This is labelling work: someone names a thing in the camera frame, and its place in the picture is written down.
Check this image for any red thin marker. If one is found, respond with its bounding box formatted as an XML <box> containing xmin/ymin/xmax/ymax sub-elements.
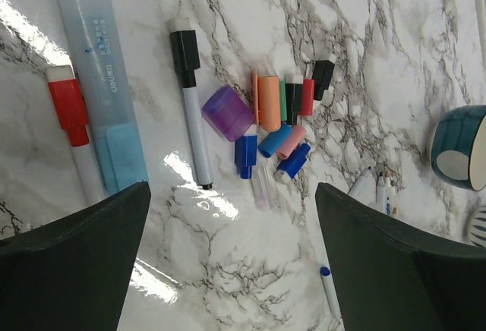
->
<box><xmin>46</xmin><ymin>65</ymin><xmax>106</xmax><ymax>206</ymax></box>

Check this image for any black pen cap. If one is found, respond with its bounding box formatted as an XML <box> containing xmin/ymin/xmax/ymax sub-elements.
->
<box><xmin>312</xmin><ymin>55</ymin><xmax>336</xmax><ymax>101</ymax></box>
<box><xmin>285</xmin><ymin>74</ymin><xmax>303</xmax><ymax>125</ymax></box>

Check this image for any white pen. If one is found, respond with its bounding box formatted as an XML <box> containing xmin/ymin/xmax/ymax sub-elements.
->
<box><xmin>348</xmin><ymin>165</ymin><xmax>372</xmax><ymax>199</ymax></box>

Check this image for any dark rimmed ceramic bowl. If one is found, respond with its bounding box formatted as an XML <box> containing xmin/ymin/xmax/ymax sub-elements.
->
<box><xmin>427</xmin><ymin>105</ymin><xmax>485</xmax><ymax>191</ymax></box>

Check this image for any black capped white marker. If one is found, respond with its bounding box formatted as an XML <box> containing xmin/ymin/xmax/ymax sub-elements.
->
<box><xmin>376</xmin><ymin>172</ymin><xmax>387</xmax><ymax>213</ymax></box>

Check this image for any green pen cap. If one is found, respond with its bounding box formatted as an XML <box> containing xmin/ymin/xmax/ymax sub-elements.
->
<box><xmin>279</xmin><ymin>80</ymin><xmax>287</xmax><ymax>122</ymax></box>

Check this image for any red pen cap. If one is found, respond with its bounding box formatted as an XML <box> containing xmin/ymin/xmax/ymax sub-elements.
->
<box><xmin>299</xmin><ymin>79</ymin><xmax>315</xmax><ymax>116</ymax></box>

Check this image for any dark blue capped marker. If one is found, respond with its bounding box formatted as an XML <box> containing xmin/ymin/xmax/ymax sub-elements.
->
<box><xmin>320</xmin><ymin>266</ymin><xmax>342</xmax><ymax>320</ymax></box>

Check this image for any pink pen cap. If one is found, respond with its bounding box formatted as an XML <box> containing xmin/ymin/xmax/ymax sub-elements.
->
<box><xmin>276</xmin><ymin>125</ymin><xmax>306</xmax><ymax>159</ymax></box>

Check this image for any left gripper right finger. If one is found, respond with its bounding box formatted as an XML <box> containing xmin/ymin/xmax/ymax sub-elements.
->
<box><xmin>315</xmin><ymin>183</ymin><xmax>485</xmax><ymax>330</ymax></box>

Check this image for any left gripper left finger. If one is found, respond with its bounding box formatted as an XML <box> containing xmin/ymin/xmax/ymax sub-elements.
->
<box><xmin>1</xmin><ymin>182</ymin><xmax>151</xmax><ymax>330</ymax></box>

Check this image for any orange highlighter cap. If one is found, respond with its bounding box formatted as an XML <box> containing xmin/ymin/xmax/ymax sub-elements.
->
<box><xmin>251</xmin><ymin>71</ymin><xmax>281</xmax><ymax>132</ymax></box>

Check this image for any dark blue pen cap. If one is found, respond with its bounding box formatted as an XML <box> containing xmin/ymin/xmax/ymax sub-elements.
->
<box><xmin>274</xmin><ymin>143</ymin><xmax>311</xmax><ymax>184</ymax></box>

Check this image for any thin black capped marker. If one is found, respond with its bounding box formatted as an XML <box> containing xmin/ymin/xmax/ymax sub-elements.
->
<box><xmin>168</xmin><ymin>17</ymin><xmax>213</xmax><ymax>190</ymax></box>

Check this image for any red capped white marker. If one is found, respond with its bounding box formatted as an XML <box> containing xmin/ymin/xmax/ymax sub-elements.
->
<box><xmin>384</xmin><ymin>170</ymin><xmax>397</xmax><ymax>216</ymax></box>

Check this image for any striped cream bowl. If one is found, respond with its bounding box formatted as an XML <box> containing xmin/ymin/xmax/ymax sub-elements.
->
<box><xmin>466</xmin><ymin>206</ymin><xmax>486</xmax><ymax>248</ymax></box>

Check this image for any clear gel pen cap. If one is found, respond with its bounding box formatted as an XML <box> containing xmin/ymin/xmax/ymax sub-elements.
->
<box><xmin>251</xmin><ymin>163</ymin><xmax>273</xmax><ymax>210</ymax></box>

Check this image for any purple marker cap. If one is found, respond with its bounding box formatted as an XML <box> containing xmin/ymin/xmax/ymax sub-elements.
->
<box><xmin>202</xmin><ymin>84</ymin><xmax>254</xmax><ymax>142</ymax></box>

